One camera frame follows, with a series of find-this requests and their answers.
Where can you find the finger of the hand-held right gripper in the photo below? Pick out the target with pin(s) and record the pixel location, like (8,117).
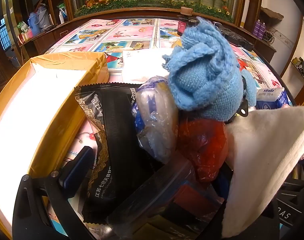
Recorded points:
(243,110)

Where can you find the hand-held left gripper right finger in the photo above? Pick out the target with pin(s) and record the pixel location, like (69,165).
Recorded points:
(222,182)

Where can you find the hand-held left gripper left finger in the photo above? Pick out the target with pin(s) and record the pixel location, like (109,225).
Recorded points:
(77,166)

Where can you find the red plastic bag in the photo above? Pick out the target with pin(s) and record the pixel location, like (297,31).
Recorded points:
(204,145)

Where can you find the white towel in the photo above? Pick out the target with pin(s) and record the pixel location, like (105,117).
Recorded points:
(262,160)

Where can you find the blue knitted cloth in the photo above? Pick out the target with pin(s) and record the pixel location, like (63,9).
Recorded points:
(204,75)

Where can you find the black snack packet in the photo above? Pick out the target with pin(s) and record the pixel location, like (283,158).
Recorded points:
(122,130)

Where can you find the yellow-rimmed white tray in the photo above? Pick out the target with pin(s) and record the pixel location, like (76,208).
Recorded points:
(54,100)

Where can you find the clear blue printed plastic bag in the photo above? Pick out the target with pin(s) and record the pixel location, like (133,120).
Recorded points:
(157,120)

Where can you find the small blue cloth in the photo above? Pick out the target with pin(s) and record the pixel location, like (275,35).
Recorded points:
(251,87)

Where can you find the blue tissue pack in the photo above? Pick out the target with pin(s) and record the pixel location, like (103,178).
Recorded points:
(269,98)

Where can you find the dark shoes on rack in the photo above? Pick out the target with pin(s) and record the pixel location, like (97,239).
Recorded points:
(302,67)

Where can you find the black device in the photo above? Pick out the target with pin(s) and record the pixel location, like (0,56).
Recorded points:
(233,36)

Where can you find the dark bottle with cork lid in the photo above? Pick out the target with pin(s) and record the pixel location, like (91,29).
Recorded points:
(183,25)

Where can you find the wooden display cabinet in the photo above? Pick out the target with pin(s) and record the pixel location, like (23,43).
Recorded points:
(56,35)

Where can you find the pink box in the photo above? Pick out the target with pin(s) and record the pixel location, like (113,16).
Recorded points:
(25,36)

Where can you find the printed pink tablecloth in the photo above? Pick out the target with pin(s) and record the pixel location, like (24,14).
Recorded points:
(122,33)

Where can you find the blue thermos jug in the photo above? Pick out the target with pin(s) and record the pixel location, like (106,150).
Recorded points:
(33,25)

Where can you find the green packet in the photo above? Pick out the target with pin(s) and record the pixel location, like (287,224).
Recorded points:
(22,27)

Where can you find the white spray bottle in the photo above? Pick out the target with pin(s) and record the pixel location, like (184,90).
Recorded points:
(61,16)

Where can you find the grey thermos jug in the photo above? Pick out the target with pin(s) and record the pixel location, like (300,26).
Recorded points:
(43,18)

